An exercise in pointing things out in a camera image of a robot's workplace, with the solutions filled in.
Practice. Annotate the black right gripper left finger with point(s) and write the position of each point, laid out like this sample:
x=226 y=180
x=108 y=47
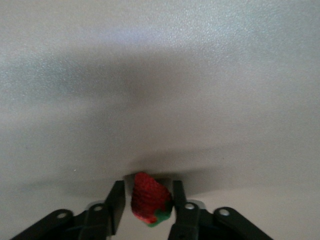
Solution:
x=117 y=205

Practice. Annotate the red strawberry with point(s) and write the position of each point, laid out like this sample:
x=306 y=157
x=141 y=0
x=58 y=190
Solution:
x=147 y=197

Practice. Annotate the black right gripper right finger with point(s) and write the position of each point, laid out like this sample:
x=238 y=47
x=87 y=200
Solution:
x=180 y=200

